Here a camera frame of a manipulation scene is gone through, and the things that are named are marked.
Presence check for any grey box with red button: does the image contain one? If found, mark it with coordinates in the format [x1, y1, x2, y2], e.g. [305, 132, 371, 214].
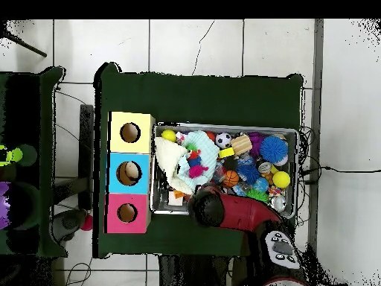
[51, 208, 94, 243]

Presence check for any yellow plastic ball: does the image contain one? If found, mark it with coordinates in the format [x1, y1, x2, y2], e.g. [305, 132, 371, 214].
[161, 129, 177, 143]
[272, 171, 291, 189]

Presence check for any shallow clear mesh bin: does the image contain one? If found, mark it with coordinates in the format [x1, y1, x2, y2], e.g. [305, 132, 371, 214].
[150, 121, 299, 220]

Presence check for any striped wooden block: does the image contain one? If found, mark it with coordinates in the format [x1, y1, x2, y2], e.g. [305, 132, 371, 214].
[230, 134, 253, 156]

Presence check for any wooden box with three holes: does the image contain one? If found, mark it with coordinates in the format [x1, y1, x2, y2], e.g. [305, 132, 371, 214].
[103, 111, 156, 234]

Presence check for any multicolour spiky caterpillar toy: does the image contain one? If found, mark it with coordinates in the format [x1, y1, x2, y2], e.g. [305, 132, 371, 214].
[185, 142, 209, 179]

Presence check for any dark green table cloth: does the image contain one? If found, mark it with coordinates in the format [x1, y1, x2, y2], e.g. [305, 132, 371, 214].
[0, 66, 68, 258]
[92, 61, 304, 259]

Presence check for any black rod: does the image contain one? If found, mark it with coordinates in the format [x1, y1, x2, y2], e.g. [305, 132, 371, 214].
[0, 29, 48, 58]

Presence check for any large blue spiky ball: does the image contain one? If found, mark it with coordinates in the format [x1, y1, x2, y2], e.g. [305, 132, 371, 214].
[259, 136, 289, 164]

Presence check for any lime green cup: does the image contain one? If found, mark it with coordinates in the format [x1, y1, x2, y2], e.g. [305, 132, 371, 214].
[0, 144, 24, 167]

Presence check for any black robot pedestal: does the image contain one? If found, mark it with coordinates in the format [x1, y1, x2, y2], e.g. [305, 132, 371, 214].
[158, 254, 239, 286]

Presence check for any small soccer ball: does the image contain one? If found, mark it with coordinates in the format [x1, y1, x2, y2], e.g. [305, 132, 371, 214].
[214, 131, 233, 149]

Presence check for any cream waffle cloth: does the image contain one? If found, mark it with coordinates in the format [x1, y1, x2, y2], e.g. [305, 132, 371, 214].
[153, 136, 197, 196]

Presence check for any purple plastic bowl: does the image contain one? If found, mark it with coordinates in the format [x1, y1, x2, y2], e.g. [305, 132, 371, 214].
[0, 181, 11, 230]

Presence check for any small basketball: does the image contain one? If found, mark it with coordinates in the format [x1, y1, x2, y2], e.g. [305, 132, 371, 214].
[222, 170, 240, 188]

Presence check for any black power cable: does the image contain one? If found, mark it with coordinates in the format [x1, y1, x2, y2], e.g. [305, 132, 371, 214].
[298, 165, 381, 184]

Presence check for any light blue waffle cloth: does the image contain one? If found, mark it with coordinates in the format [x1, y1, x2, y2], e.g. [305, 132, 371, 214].
[176, 130, 220, 191]

